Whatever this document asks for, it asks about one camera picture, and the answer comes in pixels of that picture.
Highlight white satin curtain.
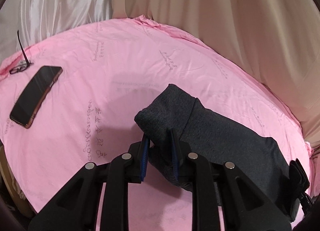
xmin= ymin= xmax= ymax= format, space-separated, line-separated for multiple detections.
xmin=1 ymin=0 xmax=112 ymax=60

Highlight pink bed sheet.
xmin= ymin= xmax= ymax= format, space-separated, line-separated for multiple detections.
xmin=0 ymin=15 xmax=316 ymax=231

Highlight beige curtain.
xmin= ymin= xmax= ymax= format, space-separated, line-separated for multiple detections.
xmin=112 ymin=0 xmax=319 ymax=146

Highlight black eyeglasses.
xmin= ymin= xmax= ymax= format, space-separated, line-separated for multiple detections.
xmin=9 ymin=30 xmax=34 ymax=75

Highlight dark grey pants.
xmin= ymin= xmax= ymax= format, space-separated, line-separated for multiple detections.
xmin=135 ymin=84 xmax=299 ymax=222

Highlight black smartphone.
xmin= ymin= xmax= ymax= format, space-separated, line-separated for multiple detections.
xmin=9 ymin=66 xmax=63 ymax=129

